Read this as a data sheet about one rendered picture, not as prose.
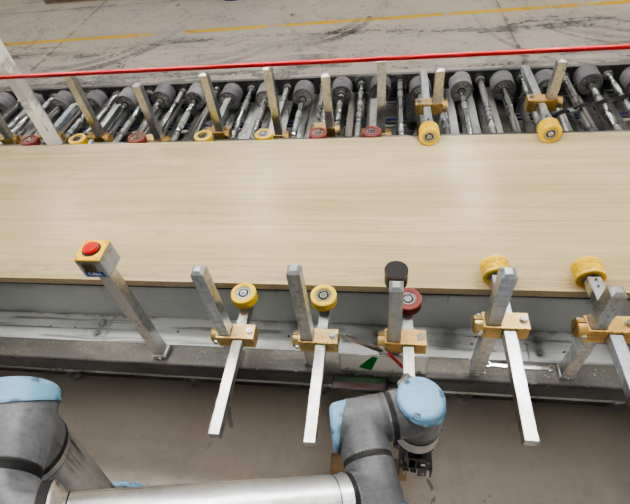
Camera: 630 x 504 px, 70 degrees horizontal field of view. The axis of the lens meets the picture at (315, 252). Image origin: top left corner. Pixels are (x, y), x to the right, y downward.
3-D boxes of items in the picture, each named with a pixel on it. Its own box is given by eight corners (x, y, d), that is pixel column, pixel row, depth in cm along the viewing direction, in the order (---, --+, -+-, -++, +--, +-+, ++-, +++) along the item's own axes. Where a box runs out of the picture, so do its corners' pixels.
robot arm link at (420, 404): (386, 378, 86) (438, 367, 86) (385, 407, 95) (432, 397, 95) (401, 426, 79) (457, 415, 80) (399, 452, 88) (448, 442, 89)
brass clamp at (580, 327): (632, 345, 114) (640, 335, 111) (574, 343, 116) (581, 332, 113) (624, 325, 118) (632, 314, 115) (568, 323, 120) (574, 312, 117)
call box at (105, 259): (111, 279, 117) (98, 260, 111) (87, 279, 118) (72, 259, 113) (122, 259, 122) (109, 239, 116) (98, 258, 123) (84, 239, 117)
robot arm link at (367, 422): (335, 456, 78) (405, 441, 78) (322, 394, 86) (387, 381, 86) (338, 473, 85) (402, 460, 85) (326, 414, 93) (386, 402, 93)
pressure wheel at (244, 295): (267, 312, 148) (260, 291, 139) (247, 327, 145) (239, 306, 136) (253, 298, 152) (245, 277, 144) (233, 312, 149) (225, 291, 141)
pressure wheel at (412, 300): (420, 330, 138) (422, 308, 129) (393, 329, 139) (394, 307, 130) (418, 308, 143) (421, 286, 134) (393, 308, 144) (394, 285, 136)
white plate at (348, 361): (425, 375, 138) (428, 358, 131) (340, 370, 142) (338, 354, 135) (425, 373, 138) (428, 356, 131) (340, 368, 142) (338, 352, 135)
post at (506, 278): (482, 377, 137) (518, 277, 102) (470, 376, 138) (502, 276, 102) (480, 366, 139) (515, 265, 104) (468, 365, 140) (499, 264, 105)
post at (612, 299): (565, 390, 138) (630, 295, 102) (552, 389, 138) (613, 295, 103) (562, 379, 140) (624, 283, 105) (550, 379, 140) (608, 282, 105)
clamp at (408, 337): (425, 354, 129) (427, 345, 126) (377, 352, 131) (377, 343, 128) (424, 337, 133) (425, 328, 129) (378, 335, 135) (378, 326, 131)
